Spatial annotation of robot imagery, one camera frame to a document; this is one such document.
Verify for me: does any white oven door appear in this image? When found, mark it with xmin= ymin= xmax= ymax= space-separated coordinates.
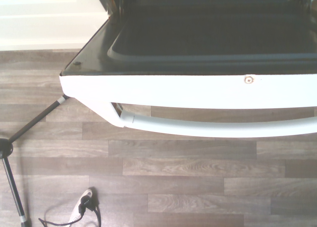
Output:
xmin=58 ymin=0 xmax=317 ymax=129

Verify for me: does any black power plug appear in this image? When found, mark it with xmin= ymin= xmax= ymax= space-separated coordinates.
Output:
xmin=77 ymin=196 xmax=97 ymax=216

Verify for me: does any white power strip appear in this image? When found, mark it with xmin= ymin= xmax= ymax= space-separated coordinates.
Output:
xmin=67 ymin=188 xmax=94 ymax=223

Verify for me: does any white cabinet door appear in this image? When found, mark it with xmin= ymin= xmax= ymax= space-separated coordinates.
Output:
xmin=0 ymin=0 xmax=109 ymax=51

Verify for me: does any white oven door handle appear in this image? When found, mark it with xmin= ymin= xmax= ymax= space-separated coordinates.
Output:
xmin=108 ymin=102 xmax=317 ymax=138

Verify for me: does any black cable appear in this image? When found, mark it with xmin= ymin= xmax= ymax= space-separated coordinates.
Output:
xmin=38 ymin=204 xmax=102 ymax=227

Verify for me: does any black camera tripod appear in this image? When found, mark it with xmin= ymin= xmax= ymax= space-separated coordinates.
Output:
xmin=0 ymin=94 xmax=71 ymax=227

